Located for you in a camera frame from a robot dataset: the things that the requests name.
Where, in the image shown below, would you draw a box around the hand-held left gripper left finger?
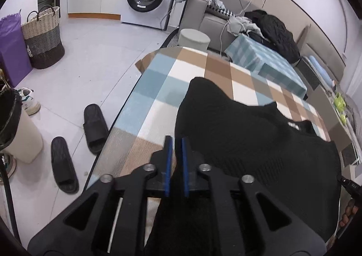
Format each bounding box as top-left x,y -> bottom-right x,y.
27,135 -> 174,256

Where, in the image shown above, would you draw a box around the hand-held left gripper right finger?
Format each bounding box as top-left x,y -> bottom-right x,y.
181,137 -> 327,256

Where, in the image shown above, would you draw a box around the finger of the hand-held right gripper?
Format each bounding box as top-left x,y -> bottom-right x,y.
337,175 -> 360,196

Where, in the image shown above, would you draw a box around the black knit sweater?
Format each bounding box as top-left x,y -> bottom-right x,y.
144,76 -> 343,256

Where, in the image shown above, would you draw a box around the grey clothes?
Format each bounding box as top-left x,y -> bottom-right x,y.
227,16 -> 265,36

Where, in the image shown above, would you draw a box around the person's right hand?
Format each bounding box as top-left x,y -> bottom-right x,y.
339,198 -> 361,228

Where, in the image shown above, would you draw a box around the grey quilt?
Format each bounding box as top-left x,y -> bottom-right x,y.
343,95 -> 361,132

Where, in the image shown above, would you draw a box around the green toy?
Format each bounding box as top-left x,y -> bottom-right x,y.
334,92 -> 348,125

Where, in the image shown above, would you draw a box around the black slipper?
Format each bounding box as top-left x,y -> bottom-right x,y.
51,136 -> 80,194
83,104 -> 110,154

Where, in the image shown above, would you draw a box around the plaid tablecloth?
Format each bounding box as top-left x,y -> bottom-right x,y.
88,46 -> 331,208

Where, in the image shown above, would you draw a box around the white round stool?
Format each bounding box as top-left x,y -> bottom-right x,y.
179,29 -> 210,51

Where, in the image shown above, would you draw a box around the small blue plaid cloth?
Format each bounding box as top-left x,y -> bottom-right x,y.
225,34 -> 307,100

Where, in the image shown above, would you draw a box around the cream trash bin black liner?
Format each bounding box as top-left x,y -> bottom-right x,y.
0,86 -> 43,164

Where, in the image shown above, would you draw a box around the white green sneaker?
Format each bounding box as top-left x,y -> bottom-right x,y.
15,88 -> 41,116

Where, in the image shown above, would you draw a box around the grey sofa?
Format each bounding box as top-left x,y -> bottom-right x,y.
181,0 -> 348,84

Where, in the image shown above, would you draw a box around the houndstooth pillow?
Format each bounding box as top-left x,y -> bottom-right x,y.
208,4 -> 235,17

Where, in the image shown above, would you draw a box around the black quilted jacket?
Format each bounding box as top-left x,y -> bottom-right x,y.
245,9 -> 301,64

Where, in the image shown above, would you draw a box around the woven laundry basket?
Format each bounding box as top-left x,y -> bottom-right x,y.
21,6 -> 65,69

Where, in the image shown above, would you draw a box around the purple bag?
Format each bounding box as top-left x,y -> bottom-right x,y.
0,10 -> 33,87

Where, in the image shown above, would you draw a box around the black cable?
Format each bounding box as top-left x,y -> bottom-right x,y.
0,154 -> 20,242

